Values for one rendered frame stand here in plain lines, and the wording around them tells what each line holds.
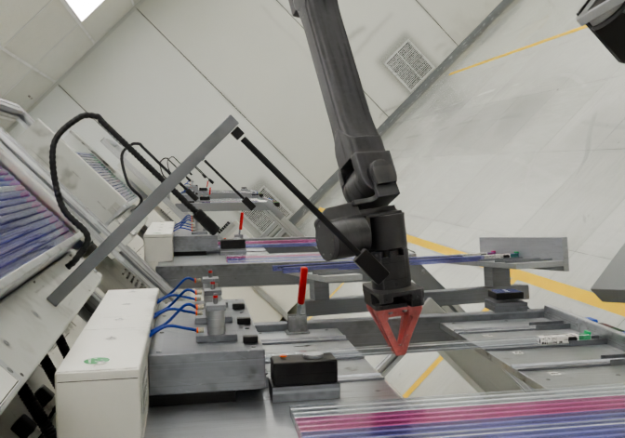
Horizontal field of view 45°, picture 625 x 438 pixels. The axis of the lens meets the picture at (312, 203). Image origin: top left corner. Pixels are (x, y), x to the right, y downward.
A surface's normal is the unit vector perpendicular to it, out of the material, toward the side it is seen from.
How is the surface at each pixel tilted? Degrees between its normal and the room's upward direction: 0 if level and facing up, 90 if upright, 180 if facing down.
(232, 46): 90
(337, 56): 78
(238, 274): 90
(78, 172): 90
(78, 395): 90
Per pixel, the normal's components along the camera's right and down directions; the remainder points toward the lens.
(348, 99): 0.30, -0.41
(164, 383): 0.16, 0.05
